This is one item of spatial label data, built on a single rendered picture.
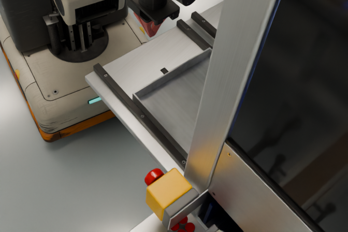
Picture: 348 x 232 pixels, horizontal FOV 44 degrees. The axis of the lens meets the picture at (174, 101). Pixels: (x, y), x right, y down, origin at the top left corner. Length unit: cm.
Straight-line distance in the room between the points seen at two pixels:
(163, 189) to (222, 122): 22
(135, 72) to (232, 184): 51
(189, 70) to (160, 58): 9
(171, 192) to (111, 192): 113
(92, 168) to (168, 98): 95
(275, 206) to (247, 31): 29
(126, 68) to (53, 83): 79
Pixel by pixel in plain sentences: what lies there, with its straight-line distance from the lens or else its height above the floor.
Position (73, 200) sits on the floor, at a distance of 193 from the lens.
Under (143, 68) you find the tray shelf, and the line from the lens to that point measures 115.
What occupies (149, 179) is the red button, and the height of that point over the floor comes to 101.
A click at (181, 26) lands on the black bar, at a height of 90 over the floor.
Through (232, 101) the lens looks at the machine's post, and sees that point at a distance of 59.
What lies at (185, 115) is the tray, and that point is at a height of 88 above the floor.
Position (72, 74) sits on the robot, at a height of 28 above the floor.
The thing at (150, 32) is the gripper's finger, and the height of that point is 110.
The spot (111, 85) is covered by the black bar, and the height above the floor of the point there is 90.
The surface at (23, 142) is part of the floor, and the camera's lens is 210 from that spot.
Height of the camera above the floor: 177
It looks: 55 degrees down
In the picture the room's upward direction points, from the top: 8 degrees clockwise
